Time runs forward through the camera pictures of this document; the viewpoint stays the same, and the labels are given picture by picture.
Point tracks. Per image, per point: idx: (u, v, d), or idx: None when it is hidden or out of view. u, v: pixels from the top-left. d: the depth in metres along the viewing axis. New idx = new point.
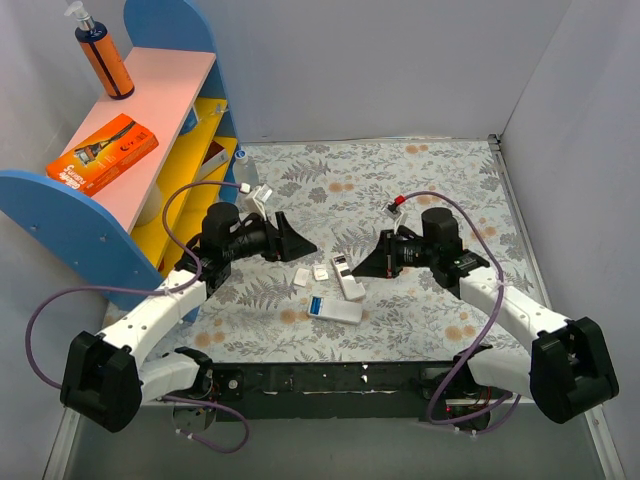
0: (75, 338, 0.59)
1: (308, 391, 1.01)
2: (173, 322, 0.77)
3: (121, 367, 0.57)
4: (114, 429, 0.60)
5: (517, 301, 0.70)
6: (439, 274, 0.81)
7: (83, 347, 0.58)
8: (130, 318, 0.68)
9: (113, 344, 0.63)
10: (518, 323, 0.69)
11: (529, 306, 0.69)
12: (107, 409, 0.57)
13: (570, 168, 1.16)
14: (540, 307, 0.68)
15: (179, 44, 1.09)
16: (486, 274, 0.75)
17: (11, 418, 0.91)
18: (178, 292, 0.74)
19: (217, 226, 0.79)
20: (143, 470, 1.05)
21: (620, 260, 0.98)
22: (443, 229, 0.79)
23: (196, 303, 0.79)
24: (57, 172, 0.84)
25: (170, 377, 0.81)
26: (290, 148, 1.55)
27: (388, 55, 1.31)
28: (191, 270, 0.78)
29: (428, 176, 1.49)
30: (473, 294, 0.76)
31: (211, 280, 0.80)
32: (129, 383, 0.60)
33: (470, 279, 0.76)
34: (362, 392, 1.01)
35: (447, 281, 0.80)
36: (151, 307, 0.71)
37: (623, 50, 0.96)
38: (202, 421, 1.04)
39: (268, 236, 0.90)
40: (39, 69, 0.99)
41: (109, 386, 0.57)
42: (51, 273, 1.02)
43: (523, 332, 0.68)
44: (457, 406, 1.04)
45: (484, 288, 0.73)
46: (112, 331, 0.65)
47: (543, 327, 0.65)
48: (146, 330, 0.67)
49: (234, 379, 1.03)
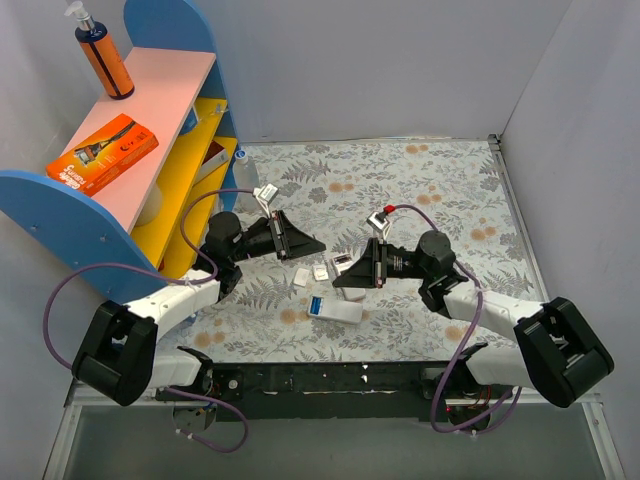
0: (99, 305, 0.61)
1: (308, 391, 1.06)
2: (185, 315, 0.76)
3: (144, 333, 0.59)
4: (122, 403, 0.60)
5: (496, 299, 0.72)
6: (427, 298, 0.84)
7: (107, 314, 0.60)
8: (152, 297, 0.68)
9: (136, 314, 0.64)
10: (500, 318, 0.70)
11: (509, 302, 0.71)
12: (122, 379, 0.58)
13: (571, 168, 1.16)
14: (517, 300, 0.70)
15: (180, 45, 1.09)
16: (466, 287, 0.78)
17: (10, 418, 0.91)
18: (197, 285, 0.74)
19: (219, 240, 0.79)
20: (143, 470, 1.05)
21: (620, 260, 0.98)
22: (440, 262, 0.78)
23: (206, 300, 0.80)
24: (57, 172, 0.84)
25: (174, 369, 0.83)
26: (290, 148, 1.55)
27: (388, 55, 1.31)
28: (207, 270, 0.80)
29: (428, 176, 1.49)
30: (459, 308, 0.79)
31: (223, 285, 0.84)
32: (146, 356, 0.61)
33: (453, 295, 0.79)
34: (362, 392, 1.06)
35: (436, 305, 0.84)
36: (172, 290, 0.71)
37: (623, 50, 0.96)
38: (203, 421, 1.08)
39: (275, 235, 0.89)
40: (39, 69, 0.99)
41: (128, 353, 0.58)
42: (51, 274, 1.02)
43: (508, 326, 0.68)
44: (457, 406, 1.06)
45: (466, 298, 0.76)
46: (137, 304, 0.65)
47: (521, 314, 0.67)
48: (167, 307, 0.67)
49: (234, 379, 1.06)
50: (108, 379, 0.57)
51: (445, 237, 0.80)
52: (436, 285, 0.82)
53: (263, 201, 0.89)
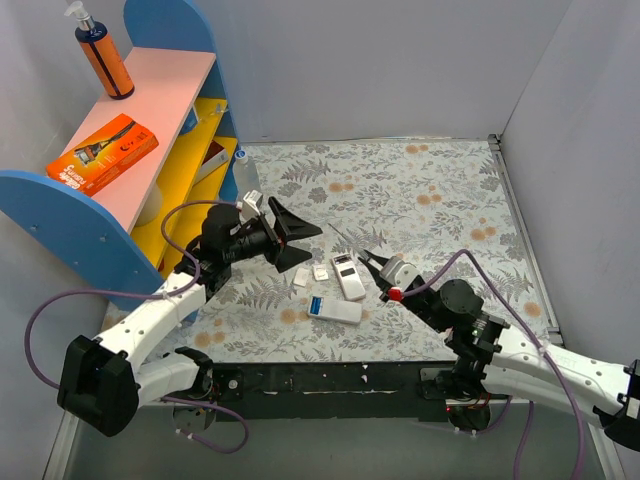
0: (72, 341, 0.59)
1: (308, 391, 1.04)
2: (172, 327, 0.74)
3: (116, 372, 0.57)
4: (112, 432, 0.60)
5: (571, 365, 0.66)
6: (465, 351, 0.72)
7: (79, 351, 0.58)
8: (127, 323, 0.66)
9: (110, 349, 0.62)
10: (583, 389, 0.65)
11: (583, 365, 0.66)
12: (104, 414, 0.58)
13: (571, 169, 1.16)
14: (594, 363, 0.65)
15: (179, 45, 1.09)
16: (516, 339, 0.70)
17: (10, 419, 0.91)
18: (176, 296, 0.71)
19: (218, 227, 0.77)
20: (142, 470, 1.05)
21: (620, 261, 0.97)
22: (472, 314, 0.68)
23: (195, 305, 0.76)
24: (57, 172, 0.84)
25: (169, 380, 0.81)
26: (290, 148, 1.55)
27: (388, 55, 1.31)
28: (190, 273, 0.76)
29: (428, 176, 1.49)
30: (510, 363, 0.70)
31: (210, 282, 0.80)
32: (127, 387, 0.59)
33: (506, 354, 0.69)
34: (362, 392, 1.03)
35: (475, 356, 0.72)
36: (148, 311, 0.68)
37: (622, 51, 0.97)
38: (202, 421, 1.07)
39: (269, 229, 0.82)
40: (38, 68, 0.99)
41: (104, 392, 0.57)
42: (50, 274, 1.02)
43: (594, 398, 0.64)
44: (457, 406, 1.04)
45: (526, 359, 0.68)
46: (110, 336, 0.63)
47: (617, 388, 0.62)
48: (143, 335, 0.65)
49: (234, 379, 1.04)
50: (93, 413, 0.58)
51: (463, 281, 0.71)
52: (467, 333, 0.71)
53: (250, 204, 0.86)
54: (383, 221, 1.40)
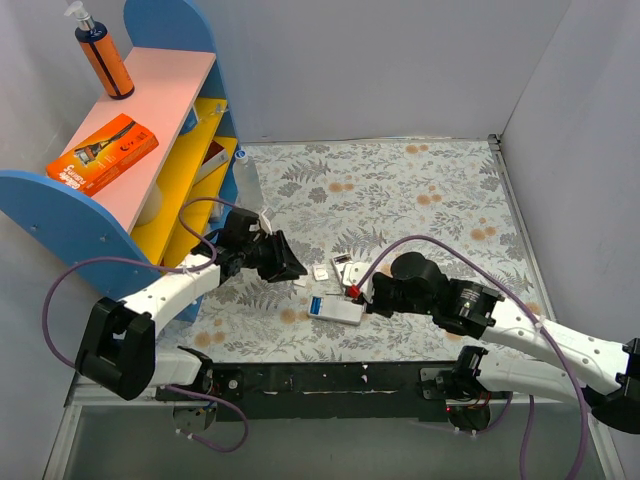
0: (96, 301, 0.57)
1: (308, 391, 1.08)
2: (187, 303, 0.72)
3: (142, 330, 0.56)
4: (127, 399, 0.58)
5: (569, 343, 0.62)
6: (451, 324, 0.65)
7: (103, 311, 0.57)
8: (149, 289, 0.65)
9: (133, 311, 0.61)
10: (579, 369, 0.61)
11: (580, 343, 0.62)
12: (123, 376, 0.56)
13: (571, 169, 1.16)
14: (592, 342, 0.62)
15: (179, 45, 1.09)
16: (507, 313, 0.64)
17: (10, 419, 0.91)
18: (195, 271, 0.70)
19: (241, 219, 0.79)
20: (141, 470, 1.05)
21: (621, 261, 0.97)
22: (427, 277, 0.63)
23: (209, 287, 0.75)
24: (57, 172, 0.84)
25: (176, 366, 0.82)
26: (290, 148, 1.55)
27: (389, 54, 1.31)
28: (206, 255, 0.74)
29: (428, 176, 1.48)
30: (500, 340, 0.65)
31: (226, 267, 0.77)
32: (146, 350, 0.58)
33: (499, 329, 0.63)
34: (362, 392, 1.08)
35: (465, 329, 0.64)
36: (169, 281, 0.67)
37: (622, 51, 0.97)
38: (203, 421, 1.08)
39: (276, 249, 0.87)
40: (39, 68, 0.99)
41: (126, 352, 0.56)
42: (50, 274, 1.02)
43: (589, 377, 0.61)
44: (457, 406, 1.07)
45: (521, 335, 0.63)
46: (132, 300, 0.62)
47: (615, 368, 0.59)
48: (165, 300, 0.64)
49: (234, 379, 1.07)
50: (111, 376, 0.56)
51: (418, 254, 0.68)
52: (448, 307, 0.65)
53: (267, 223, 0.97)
54: (383, 221, 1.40)
